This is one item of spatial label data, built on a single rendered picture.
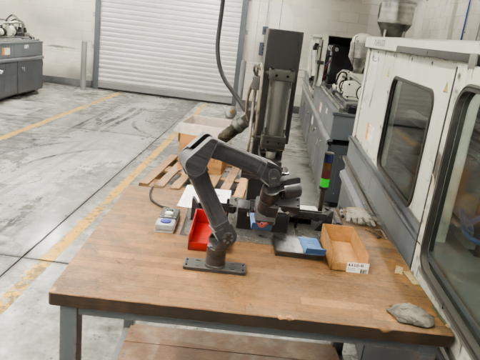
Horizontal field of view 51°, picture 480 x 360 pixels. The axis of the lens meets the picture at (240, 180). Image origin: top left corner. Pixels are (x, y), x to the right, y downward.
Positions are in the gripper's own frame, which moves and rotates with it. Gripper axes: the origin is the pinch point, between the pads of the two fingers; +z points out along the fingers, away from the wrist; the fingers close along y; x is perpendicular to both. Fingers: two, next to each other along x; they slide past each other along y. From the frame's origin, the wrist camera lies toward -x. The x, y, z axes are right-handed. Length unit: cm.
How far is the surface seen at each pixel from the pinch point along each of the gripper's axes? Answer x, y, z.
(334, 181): -103, 233, 223
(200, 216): 21.3, 14.3, 17.7
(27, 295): 118, 37, 143
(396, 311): -38, -33, -10
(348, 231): -35.0, 11.2, 12.3
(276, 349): -21, -5, 89
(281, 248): -8.2, -3.7, 7.4
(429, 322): -47, -37, -13
